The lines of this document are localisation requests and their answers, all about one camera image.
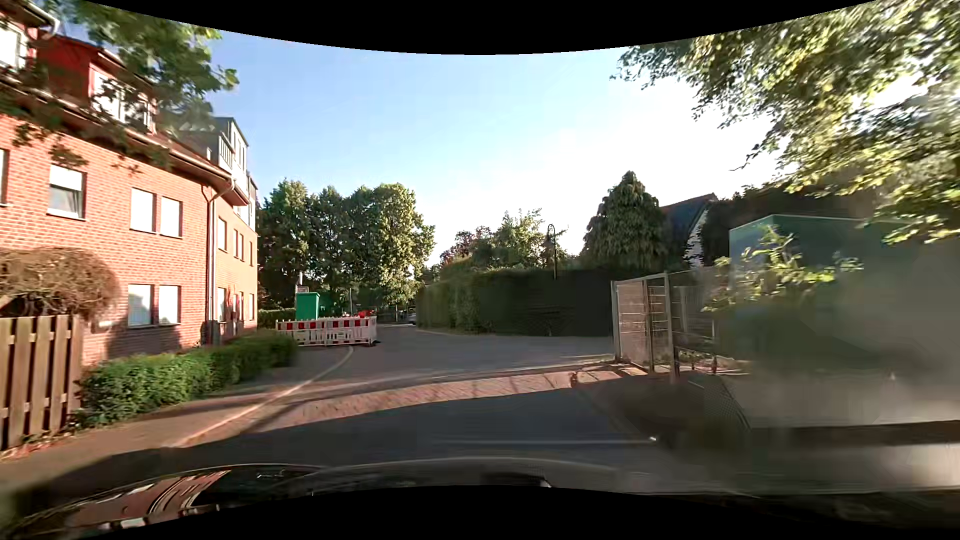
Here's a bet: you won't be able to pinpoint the car's own bonnet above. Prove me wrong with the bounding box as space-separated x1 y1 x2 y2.
0 456 960 540

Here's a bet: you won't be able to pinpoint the grey asphalt road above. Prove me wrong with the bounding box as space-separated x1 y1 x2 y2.
0 323 751 496

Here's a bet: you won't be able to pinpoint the green flat-roofed structure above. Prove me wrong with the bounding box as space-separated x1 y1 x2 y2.
728 213 912 271

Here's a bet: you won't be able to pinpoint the group of tall trees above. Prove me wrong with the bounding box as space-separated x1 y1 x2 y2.
256 178 437 310

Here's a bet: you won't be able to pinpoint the red brick pavement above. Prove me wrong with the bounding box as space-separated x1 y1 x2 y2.
0 345 354 489

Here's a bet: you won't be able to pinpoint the red and white barrier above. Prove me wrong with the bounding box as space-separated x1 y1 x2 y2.
275 315 378 348

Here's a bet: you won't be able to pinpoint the overhanging leafy tree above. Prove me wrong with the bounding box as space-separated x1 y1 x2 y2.
612 0 960 245

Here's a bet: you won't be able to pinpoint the overhanging tree branches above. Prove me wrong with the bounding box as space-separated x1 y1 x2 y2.
0 0 240 170

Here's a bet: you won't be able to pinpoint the red brick apartment building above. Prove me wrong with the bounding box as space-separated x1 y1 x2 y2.
0 0 261 367

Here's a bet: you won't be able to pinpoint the brown domed bush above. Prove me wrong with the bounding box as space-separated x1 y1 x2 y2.
0 246 122 322

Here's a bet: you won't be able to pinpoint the conical dark green tree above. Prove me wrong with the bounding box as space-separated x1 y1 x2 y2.
580 170 674 273

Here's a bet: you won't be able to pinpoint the brown wooden picket fence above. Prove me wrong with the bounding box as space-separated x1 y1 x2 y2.
0 314 85 451

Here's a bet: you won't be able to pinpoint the white house with dark roof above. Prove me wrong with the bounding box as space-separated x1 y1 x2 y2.
660 192 720 268

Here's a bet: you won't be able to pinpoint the metal mesh gate fence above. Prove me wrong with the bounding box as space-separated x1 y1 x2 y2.
610 266 723 376

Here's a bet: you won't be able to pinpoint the trees behind tall hedge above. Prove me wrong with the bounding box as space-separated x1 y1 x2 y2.
438 208 571 275

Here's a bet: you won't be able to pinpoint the tall dark green hedge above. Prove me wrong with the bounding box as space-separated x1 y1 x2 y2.
415 267 618 338

